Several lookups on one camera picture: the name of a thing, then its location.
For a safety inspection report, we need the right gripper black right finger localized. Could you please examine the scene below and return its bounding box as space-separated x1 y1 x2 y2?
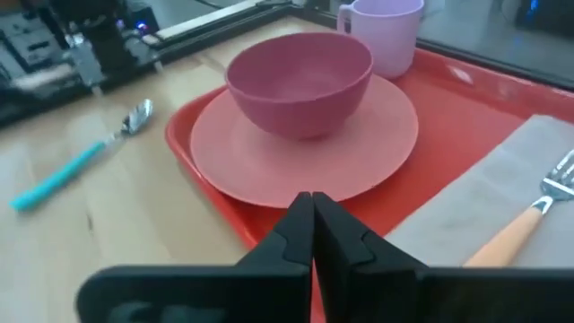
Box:
312 191 428 323

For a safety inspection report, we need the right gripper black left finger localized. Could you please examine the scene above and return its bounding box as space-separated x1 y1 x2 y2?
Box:
235 191 314 269

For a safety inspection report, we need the pink round plate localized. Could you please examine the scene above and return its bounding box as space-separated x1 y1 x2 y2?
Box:
189 74 420 210

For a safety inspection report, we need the spoon with teal handle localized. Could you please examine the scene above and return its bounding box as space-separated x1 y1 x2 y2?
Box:
9 98 154 213

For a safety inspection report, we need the grey-pink napkin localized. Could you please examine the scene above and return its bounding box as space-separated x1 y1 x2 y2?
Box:
385 114 574 270

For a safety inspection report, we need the magenta plastic bowl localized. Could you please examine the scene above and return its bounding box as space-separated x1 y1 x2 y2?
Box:
224 31 374 141

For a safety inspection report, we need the fork with orange handle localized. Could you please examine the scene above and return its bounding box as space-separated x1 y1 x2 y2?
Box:
464 149 574 269

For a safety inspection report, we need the lilac plastic mug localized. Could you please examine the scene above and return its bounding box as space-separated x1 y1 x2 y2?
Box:
336 0 425 81

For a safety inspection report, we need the red plastic tray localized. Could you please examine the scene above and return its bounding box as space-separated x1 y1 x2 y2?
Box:
164 47 574 323

